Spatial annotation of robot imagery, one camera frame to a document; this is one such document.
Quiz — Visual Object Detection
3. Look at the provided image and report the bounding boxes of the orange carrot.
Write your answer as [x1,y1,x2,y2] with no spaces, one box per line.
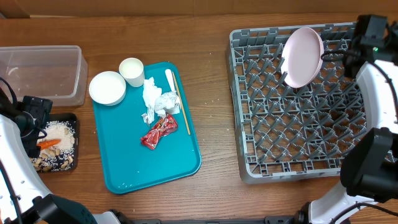
[37,139,61,150]

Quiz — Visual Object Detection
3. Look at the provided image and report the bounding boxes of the pink round plate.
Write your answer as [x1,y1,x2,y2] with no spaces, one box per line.
[280,27,324,88]

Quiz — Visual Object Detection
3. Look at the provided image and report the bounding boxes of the white paper bowl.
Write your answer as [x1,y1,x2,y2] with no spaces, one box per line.
[89,71,126,106]

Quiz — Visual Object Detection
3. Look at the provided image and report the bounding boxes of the white paper cup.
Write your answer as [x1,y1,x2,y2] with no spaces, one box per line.
[119,58,145,87]

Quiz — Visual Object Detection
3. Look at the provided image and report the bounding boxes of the red snack wrapper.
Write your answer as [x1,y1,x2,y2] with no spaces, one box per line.
[140,113,178,150]

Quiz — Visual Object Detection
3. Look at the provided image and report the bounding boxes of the white tissue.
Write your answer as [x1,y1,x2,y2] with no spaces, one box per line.
[141,77,180,126]

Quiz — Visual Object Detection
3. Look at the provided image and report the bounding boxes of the wooden chopstick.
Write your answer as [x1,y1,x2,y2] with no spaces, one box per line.
[172,72,191,135]

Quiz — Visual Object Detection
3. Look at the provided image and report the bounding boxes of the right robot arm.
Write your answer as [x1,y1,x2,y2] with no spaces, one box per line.
[282,14,397,223]

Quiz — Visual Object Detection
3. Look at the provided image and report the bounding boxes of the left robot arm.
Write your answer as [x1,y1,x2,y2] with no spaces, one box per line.
[1,91,130,223]

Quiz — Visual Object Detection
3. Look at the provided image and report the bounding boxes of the black food waste tray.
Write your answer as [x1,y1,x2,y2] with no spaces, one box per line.
[29,112,79,173]

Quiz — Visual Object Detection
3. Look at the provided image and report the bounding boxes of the grey dishwasher rack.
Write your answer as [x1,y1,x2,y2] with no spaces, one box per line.
[228,22,366,184]

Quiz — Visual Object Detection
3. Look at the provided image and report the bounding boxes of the pile of white rice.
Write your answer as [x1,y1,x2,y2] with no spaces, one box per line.
[32,120,76,170]

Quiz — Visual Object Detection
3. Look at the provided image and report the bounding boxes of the clear plastic bin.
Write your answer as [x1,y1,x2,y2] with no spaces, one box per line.
[1,45,88,106]

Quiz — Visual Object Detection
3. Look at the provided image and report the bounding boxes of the teal plastic tray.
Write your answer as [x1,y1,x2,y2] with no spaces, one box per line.
[93,62,201,194]

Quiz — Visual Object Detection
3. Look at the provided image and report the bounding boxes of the white plastic fork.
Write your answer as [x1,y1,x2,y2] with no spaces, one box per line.
[165,69,181,108]

